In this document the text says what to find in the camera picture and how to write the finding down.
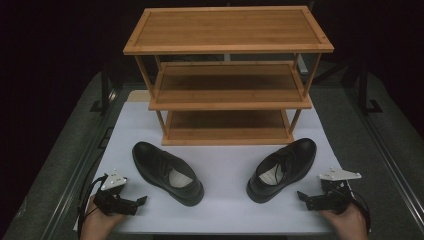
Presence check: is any grey metal frame rail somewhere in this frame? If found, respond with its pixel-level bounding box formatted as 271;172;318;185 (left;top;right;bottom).
41;84;129;240
344;87;424;221

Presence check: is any person's right hand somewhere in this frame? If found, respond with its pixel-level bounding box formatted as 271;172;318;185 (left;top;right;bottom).
319;204;368;240

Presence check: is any person's left hand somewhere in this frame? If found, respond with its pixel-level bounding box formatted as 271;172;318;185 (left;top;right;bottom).
80;197;126;240

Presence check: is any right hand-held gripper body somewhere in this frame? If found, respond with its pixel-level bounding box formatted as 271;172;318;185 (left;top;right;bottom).
306;167;363;215

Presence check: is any black leather shoe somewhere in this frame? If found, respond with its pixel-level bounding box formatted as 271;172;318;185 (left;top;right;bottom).
246;137;318;205
131;141;205;207

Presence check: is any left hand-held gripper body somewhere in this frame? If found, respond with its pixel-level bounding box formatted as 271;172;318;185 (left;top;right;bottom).
92;168;139;217

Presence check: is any wooden three-tier shoe rack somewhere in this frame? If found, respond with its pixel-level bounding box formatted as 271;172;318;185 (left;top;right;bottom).
122;5;335;147

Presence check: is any black metal stand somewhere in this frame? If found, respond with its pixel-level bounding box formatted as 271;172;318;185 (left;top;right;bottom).
89;63;118;117
344;56;384;117

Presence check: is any black cable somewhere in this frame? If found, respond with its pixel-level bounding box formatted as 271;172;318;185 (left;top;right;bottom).
346;189;373;234
76;174;109;240

